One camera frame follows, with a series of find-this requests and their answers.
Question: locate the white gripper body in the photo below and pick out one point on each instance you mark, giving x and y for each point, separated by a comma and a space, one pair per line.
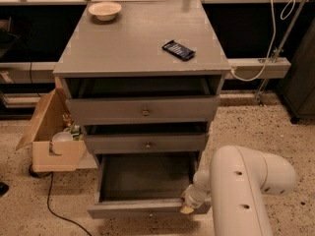
194, 196

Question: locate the grey bottom drawer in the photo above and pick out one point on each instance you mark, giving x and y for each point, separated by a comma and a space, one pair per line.
143, 184

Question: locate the grey drawer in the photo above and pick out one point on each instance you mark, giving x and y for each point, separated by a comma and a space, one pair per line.
137, 110
143, 184
146, 143

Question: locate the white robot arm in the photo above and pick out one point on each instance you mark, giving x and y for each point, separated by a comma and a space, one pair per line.
235, 182

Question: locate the grey middle drawer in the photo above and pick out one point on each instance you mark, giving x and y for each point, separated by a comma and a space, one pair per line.
146, 143

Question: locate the grey top drawer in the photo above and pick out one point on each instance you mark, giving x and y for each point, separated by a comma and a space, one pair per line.
137, 110

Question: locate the grey drawer cabinet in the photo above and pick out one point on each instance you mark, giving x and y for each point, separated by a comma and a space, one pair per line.
124, 58

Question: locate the green items in box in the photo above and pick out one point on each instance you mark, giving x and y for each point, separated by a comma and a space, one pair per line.
71, 127

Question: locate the cardboard box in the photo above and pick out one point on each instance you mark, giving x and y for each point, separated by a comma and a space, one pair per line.
49, 154

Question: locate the dark grey side cabinet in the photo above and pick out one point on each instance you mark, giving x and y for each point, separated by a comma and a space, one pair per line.
298, 86

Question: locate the metal pole stand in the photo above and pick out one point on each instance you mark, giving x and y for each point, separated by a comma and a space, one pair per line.
273, 58

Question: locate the white bowl on cabinet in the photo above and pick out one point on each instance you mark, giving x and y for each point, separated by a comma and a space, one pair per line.
105, 11

